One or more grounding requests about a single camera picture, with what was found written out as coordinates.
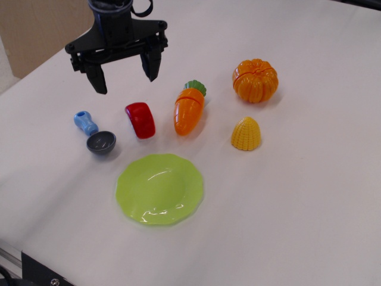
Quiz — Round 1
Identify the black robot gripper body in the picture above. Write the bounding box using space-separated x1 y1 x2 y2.
65 1 168 73

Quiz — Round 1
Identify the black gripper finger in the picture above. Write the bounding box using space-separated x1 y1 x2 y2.
140 49 162 82
85 64 107 94

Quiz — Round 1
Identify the red toy sushi piece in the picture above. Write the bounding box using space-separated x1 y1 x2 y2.
125 102 156 139

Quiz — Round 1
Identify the lime green plastic plate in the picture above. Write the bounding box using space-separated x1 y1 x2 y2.
115 154 204 225

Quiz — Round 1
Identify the orange toy carrot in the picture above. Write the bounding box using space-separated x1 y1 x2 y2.
173 80 207 136

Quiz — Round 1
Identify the orange toy pumpkin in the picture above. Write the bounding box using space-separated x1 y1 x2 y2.
232 59 279 103

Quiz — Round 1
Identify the yellow toy corn piece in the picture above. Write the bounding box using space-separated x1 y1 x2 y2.
230 117 261 151

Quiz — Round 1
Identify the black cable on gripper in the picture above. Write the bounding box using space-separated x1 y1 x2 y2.
130 0 154 18

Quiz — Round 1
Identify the blue handled grey toy scoop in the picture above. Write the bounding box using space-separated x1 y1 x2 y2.
74 111 116 155

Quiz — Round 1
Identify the aluminium table edge rail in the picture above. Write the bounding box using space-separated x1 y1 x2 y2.
0 240 22 279

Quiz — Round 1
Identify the black bracket with screw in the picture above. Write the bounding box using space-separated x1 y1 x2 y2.
21 252 74 286

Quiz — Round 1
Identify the black cable at corner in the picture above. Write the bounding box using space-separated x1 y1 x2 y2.
0 265 14 286

